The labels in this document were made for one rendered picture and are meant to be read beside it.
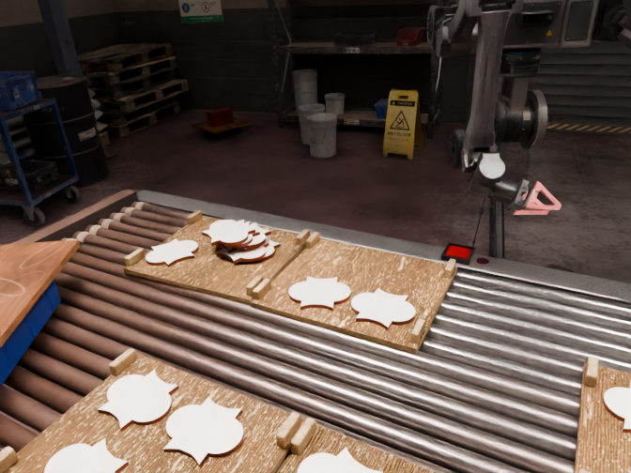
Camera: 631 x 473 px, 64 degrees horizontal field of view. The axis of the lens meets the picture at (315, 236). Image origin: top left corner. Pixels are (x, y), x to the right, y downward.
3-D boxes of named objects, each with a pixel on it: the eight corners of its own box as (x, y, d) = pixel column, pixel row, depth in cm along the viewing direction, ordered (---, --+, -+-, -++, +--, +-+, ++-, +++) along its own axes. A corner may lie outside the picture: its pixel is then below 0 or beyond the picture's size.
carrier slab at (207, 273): (201, 220, 165) (200, 215, 164) (313, 240, 149) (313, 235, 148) (123, 273, 138) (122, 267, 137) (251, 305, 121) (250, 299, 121)
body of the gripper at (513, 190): (520, 206, 117) (490, 195, 119) (511, 211, 127) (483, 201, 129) (531, 181, 117) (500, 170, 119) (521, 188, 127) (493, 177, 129)
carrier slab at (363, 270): (316, 242, 148) (316, 237, 147) (456, 270, 130) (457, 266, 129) (251, 307, 121) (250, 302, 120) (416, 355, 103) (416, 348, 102)
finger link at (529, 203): (558, 220, 114) (517, 204, 116) (548, 222, 121) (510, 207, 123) (569, 191, 114) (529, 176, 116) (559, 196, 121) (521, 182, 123)
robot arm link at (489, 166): (494, 150, 128) (460, 152, 129) (507, 129, 117) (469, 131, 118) (500, 194, 125) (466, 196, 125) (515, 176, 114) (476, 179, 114)
